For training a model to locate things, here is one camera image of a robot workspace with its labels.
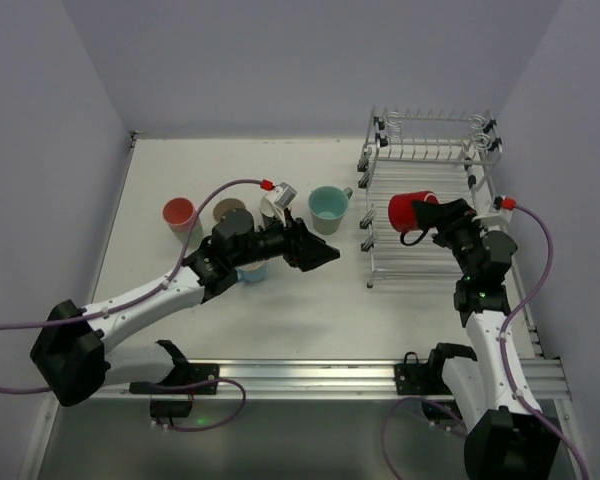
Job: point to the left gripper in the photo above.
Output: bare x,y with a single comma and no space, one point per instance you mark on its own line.
294,242

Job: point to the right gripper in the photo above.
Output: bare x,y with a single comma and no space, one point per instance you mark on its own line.
444,220

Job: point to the red mug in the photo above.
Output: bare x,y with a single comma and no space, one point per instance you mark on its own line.
402,217

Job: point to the light green mug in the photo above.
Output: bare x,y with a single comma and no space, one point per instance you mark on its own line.
328,205

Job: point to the light blue mug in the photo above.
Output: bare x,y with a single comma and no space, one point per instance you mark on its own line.
253,273

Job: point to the dark green mug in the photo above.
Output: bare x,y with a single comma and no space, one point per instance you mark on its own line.
268,216

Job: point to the beige tall cup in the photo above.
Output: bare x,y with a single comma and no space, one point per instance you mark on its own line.
225,206

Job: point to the green cup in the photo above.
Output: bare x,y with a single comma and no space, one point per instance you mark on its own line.
194,238

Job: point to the pink cup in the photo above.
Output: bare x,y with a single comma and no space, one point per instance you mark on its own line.
178,213

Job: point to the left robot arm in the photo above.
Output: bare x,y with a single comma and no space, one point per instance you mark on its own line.
80,349

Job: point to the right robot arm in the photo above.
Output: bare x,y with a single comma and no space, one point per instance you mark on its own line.
508,437

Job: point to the metal dish rack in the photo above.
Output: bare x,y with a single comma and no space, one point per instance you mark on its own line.
451,154

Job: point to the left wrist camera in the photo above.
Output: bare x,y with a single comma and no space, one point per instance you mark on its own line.
283,195

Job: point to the aluminium mounting rail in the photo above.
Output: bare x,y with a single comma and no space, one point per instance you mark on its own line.
317,379

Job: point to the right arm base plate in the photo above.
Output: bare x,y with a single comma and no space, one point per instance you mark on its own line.
415,376

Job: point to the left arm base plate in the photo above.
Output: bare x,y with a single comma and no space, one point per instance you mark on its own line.
200,382

